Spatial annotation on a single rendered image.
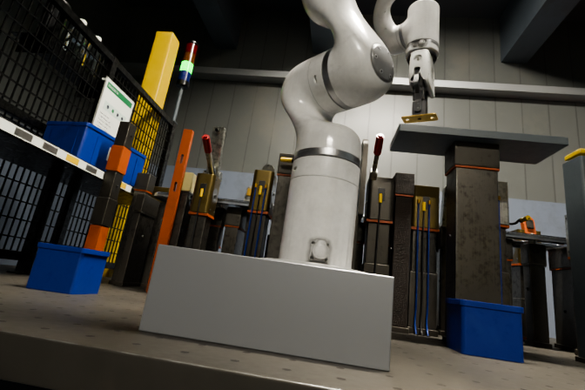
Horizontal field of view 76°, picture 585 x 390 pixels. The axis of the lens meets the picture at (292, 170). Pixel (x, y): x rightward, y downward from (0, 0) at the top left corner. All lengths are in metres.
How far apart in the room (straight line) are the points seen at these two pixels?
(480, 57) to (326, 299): 3.35
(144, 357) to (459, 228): 0.70
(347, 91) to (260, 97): 2.72
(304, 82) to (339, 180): 0.22
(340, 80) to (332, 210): 0.23
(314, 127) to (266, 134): 2.56
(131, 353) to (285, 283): 0.18
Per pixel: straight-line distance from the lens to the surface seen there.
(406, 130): 0.91
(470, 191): 0.94
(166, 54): 2.20
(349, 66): 0.66
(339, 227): 0.59
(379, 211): 1.00
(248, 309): 0.47
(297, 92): 0.73
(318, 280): 0.46
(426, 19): 1.11
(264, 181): 1.04
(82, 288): 0.91
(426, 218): 1.07
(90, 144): 1.29
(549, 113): 3.63
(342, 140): 0.63
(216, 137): 1.19
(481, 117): 3.41
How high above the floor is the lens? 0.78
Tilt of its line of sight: 17 degrees up
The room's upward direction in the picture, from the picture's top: 8 degrees clockwise
